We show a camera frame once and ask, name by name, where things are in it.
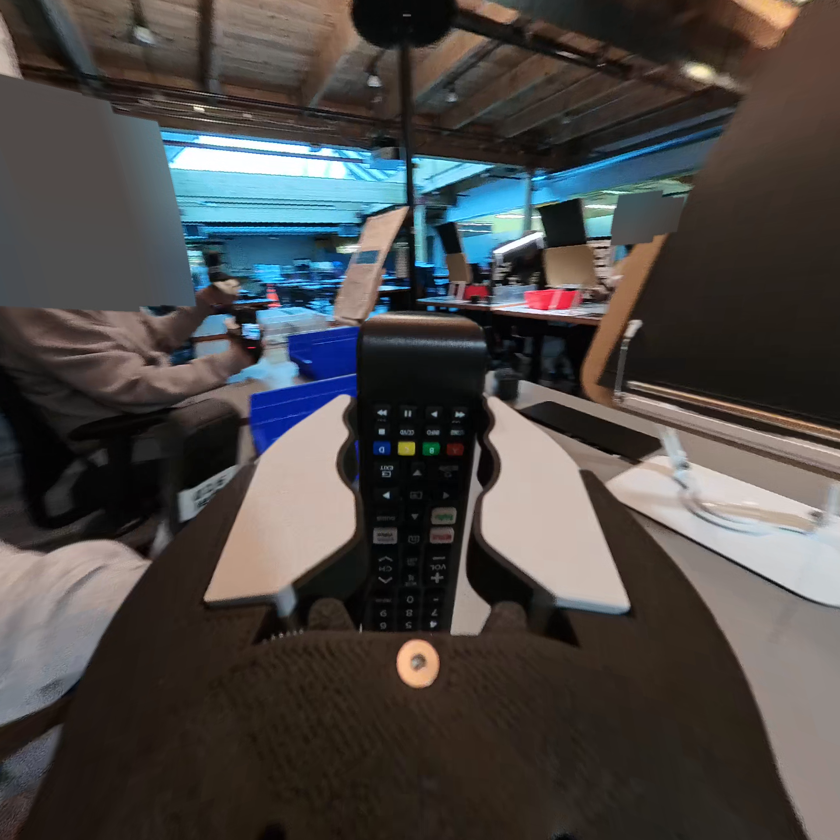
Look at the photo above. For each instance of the black hand-held device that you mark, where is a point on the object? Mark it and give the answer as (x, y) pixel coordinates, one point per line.
(250, 328)
(214, 266)

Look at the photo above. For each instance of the black round container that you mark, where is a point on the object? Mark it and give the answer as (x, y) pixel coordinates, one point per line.
(504, 384)

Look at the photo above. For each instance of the clear plastic bin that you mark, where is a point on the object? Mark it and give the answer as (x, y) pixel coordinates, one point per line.
(282, 327)

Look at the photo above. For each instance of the person's left forearm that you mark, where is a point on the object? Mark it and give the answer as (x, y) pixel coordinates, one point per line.
(59, 604)

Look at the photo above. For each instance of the black background monitor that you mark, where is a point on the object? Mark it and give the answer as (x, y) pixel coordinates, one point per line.
(562, 223)

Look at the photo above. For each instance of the black remote control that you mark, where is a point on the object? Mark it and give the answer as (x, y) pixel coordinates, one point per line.
(420, 367)

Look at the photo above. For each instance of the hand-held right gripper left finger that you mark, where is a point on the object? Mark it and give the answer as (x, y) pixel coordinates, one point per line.
(282, 512)

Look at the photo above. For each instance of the white monitor stand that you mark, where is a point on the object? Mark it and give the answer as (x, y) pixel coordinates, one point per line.
(754, 564)

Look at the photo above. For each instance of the large black monitor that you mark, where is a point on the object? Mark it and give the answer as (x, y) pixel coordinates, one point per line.
(754, 229)

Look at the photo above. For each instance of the black office chair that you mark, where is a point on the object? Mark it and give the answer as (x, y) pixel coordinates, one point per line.
(118, 459)

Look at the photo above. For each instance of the cardboard sign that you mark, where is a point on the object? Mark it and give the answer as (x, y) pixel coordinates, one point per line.
(371, 262)

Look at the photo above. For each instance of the black flat pad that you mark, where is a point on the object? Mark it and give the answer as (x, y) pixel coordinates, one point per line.
(590, 430)

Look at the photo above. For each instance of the red plastic bin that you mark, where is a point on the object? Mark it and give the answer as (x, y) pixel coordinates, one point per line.
(551, 300)

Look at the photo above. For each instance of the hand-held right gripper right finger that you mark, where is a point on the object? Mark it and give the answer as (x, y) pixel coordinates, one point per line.
(544, 518)

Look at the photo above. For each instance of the large blue plastic bin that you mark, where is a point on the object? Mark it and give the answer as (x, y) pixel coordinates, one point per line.
(295, 410)

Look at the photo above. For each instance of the wooden desk with red bins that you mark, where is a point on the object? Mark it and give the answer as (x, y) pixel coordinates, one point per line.
(512, 308)

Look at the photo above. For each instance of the cardboard sheet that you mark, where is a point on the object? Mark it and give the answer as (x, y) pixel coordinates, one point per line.
(569, 268)

